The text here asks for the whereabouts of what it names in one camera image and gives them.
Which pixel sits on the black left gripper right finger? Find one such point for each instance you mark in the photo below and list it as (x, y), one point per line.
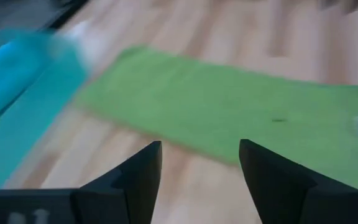
(284, 193)

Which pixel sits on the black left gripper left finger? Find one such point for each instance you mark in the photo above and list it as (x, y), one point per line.
(129, 193)

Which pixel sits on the green microfiber towel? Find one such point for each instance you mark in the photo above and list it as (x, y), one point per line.
(228, 105)

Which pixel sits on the teal translucent plastic basket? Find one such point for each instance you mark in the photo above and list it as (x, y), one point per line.
(36, 124)

